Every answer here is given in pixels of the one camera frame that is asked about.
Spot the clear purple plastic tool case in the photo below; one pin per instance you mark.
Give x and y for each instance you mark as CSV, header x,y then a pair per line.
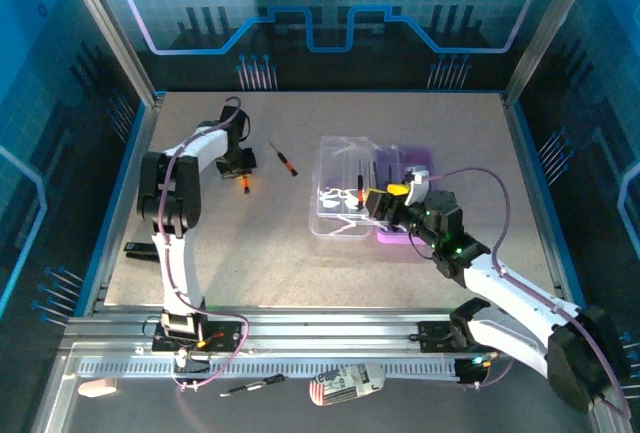
x,y
340,223

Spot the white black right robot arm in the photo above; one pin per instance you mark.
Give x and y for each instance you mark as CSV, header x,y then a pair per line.
x,y
515,293

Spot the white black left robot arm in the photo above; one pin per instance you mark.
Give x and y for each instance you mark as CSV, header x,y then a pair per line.
x,y
177,273

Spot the black flat object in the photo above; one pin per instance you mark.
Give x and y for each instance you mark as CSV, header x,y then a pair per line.
x,y
140,250

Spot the black controller box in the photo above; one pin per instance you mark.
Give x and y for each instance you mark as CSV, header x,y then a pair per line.
x,y
470,375

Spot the printed black white pouch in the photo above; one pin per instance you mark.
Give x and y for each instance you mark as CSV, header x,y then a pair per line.
x,y
345,384

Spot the black silver pen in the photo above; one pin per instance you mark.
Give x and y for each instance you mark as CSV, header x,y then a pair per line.
x,y
272,380

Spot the pale pink eraser block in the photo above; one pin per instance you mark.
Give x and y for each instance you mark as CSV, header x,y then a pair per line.
x,y
97,387

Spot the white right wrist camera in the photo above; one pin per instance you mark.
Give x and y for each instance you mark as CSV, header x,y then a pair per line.
x,y
417,188

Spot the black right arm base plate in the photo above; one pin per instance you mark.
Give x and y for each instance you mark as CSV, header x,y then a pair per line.
x,y
430,337

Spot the aluminium mounting rail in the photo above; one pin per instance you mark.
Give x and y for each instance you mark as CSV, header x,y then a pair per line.
x,y
325,333

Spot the aluminium frame post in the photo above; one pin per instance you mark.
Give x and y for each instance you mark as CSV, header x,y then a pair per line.
x,y
115,38
550,28

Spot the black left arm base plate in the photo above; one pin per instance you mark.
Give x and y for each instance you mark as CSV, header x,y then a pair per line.
x,y
227,335

